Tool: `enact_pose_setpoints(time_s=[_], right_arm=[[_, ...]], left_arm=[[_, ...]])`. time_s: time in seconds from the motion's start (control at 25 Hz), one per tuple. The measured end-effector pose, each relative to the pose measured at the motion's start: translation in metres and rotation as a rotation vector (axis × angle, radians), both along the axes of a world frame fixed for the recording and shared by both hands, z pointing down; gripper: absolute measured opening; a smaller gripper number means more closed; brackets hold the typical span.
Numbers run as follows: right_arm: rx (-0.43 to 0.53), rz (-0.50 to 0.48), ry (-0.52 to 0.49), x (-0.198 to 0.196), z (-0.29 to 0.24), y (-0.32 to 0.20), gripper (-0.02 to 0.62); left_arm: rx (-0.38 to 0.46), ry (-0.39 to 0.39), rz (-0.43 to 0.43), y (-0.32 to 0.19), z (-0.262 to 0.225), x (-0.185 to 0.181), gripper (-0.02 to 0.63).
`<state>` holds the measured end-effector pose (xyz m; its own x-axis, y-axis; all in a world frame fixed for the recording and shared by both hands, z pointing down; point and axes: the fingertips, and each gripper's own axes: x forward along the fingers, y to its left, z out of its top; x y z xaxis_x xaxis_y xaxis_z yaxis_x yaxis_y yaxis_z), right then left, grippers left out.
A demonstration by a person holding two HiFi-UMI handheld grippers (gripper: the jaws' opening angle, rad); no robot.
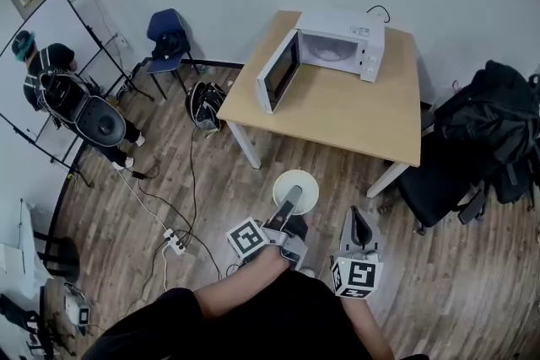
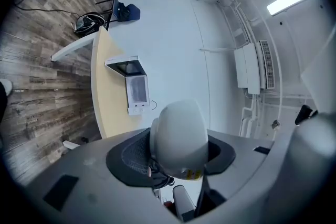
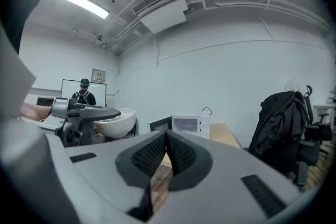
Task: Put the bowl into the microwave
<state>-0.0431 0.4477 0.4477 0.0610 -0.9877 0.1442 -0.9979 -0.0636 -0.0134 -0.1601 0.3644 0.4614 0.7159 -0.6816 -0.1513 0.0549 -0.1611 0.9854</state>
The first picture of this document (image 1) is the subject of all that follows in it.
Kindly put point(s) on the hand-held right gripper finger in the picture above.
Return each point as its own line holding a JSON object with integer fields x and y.
{"x": 347, "y": 238}
{"x": 368, "y": 238}

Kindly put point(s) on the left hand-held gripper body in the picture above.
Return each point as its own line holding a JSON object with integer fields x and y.
{"x": 249, "y": 238}

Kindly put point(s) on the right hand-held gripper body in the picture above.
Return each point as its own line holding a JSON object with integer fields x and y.
{"x": 358, "y": 276}

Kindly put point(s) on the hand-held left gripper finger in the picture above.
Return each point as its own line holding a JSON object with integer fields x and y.
{"x": 289, "y": 202}
{"x": 298, "y": 228}

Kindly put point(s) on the white microwave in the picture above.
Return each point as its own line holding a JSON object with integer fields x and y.
{"x": 337, "y": 25}

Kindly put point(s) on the person's right forearm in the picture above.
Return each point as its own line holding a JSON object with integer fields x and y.
{"x": 371, "y": 329}

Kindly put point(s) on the person's left forearm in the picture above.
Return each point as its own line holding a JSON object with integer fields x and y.
{"x": 240, "y": 286}

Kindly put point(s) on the person's white shoe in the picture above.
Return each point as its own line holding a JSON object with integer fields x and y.
{"x": 308, "y": 272}

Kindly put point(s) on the white table leg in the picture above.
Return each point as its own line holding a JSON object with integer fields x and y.
{"x": 246, "y": 145}
{"x": 386, "y": 181}

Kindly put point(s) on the white power strip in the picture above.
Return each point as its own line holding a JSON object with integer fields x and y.
{"x": 175, "y": 241}

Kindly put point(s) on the black office chair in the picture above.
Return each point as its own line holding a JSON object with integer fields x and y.
{"x": 434, "y": 189}

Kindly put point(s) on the black power adapter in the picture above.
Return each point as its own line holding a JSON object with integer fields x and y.
{"x": 139, "y": 173}

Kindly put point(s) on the black and white backpack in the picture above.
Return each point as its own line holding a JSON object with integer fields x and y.
{"x": 204, "y": 105}

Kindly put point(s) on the large black bag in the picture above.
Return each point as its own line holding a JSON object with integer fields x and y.
{"x": 493, "y": 118}

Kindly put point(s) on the grey device with screen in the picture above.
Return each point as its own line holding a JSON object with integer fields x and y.
{"x": 78, "y": 305}

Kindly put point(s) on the grey round stool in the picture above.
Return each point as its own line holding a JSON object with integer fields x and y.
{"x": 101, "y": 122}

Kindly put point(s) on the black stool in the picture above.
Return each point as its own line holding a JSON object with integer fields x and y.
{"x": 61, "y": 259}

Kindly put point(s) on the small black bag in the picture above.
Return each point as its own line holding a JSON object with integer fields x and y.
{"x": 169, "y": 46}

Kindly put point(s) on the blue chair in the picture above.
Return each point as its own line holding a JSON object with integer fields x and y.
{"x": 164, "y": 23}

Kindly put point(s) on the black-framed whiteboard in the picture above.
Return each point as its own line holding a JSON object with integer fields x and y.
{"x": 25, "y": 139}
{"x": 63, "y": 21}

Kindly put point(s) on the black and teal cap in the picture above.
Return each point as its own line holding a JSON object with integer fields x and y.
{"x": 23, "y": 44}

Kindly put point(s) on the white wall socket box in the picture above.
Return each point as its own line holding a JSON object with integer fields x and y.
{"x": 120, "y": 42}

